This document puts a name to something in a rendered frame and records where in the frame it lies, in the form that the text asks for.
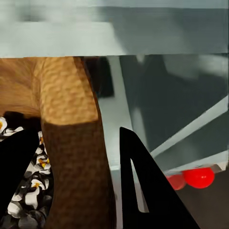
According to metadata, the microwave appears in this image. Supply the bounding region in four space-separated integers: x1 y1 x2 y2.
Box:
0 0 229 188

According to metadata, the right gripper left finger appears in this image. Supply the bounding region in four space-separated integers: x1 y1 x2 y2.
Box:
0 127 40 221

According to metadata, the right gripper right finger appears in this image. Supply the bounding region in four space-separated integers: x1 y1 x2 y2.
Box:
119 127 200 229

